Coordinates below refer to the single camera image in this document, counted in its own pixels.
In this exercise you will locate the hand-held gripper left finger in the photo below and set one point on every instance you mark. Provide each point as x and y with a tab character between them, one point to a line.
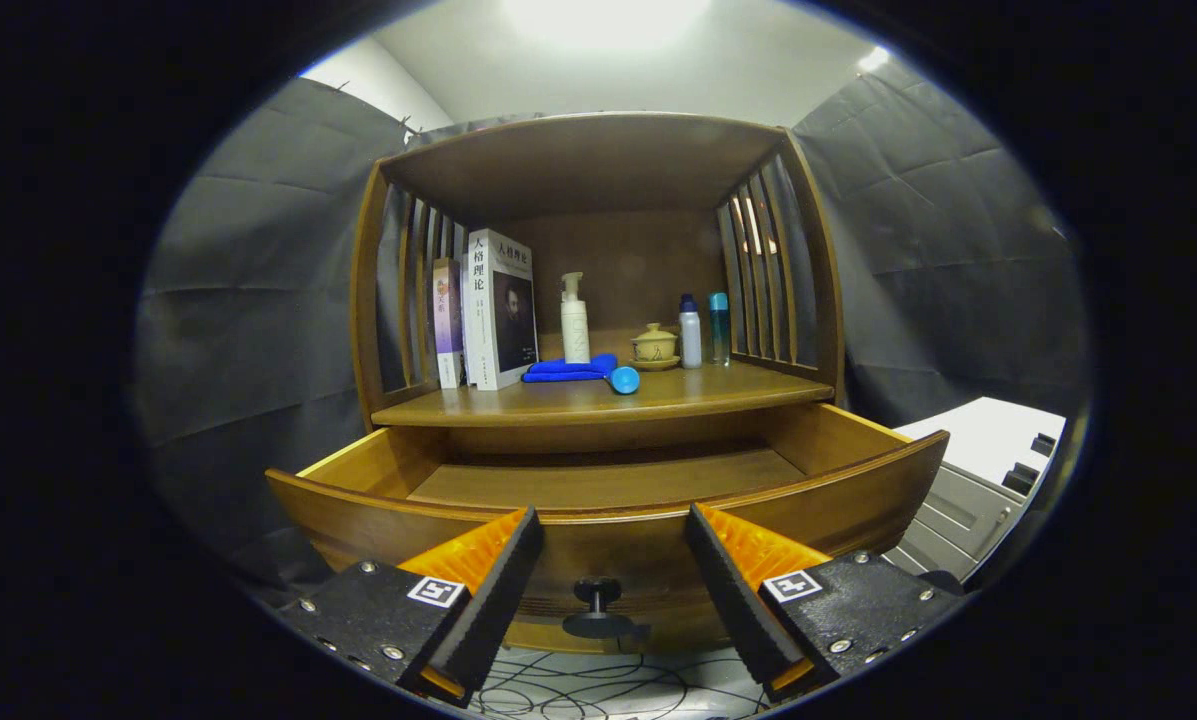
493	610

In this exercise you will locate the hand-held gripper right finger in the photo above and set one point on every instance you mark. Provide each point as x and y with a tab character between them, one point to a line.
733	600

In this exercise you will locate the black drawer knob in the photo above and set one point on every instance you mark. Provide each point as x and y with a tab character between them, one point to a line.
598	605

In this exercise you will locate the brown wooden drawer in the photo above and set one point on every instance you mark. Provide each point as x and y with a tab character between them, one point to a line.
638	545

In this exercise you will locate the blue and white cosmetic tube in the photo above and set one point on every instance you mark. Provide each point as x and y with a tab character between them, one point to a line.
624	380

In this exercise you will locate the wooden countertop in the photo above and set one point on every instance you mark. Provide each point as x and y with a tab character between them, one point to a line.
658	395

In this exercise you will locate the grey white-topped drawer unit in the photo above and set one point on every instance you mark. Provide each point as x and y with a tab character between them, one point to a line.
968	470

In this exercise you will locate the brown wooden cabinet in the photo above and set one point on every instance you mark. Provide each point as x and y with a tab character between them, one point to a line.
578	165

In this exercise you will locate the yellow saucer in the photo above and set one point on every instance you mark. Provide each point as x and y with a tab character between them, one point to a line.
654	365

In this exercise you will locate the blue folded cloth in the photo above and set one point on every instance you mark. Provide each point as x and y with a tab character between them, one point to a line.
568	370

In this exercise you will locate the white bottle with blue cap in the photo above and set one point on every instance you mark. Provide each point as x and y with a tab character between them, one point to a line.
690	340

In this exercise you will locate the yellow lidded teacup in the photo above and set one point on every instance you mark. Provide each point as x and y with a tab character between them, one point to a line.
654	345

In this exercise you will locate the teal bottle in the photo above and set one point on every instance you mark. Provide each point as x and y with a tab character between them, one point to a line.
720	330

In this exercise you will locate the white pump bottle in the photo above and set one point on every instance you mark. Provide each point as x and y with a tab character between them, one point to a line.
575	330

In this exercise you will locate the purple book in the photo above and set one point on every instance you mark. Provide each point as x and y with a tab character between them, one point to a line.
447	320

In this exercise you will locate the white book with portrait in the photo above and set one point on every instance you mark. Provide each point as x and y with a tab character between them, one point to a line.
503	310

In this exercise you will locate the small ceiling light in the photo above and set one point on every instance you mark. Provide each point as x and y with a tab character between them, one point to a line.
873	58

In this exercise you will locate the large round ceiling light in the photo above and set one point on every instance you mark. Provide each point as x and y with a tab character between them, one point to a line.
603	20

